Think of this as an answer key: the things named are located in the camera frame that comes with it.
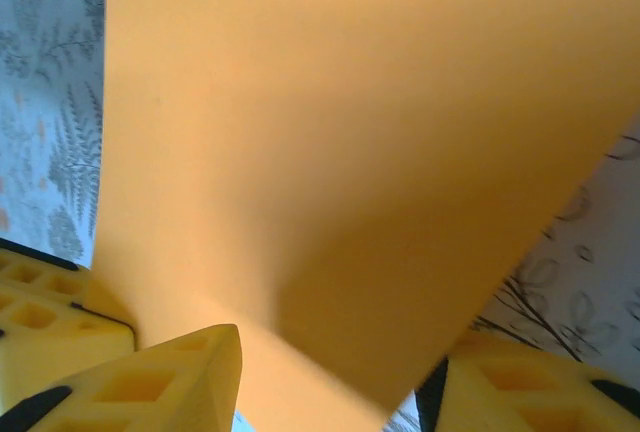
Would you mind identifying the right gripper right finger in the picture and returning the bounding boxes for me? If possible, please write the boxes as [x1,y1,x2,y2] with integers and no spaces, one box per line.
[416,330,640,432]

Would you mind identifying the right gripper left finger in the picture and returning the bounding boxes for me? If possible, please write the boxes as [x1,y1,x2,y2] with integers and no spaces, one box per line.
[0,323,244,432]

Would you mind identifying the orange paper sheet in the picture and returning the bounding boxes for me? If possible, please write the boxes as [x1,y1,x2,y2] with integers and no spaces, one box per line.
[92,0,640,432]

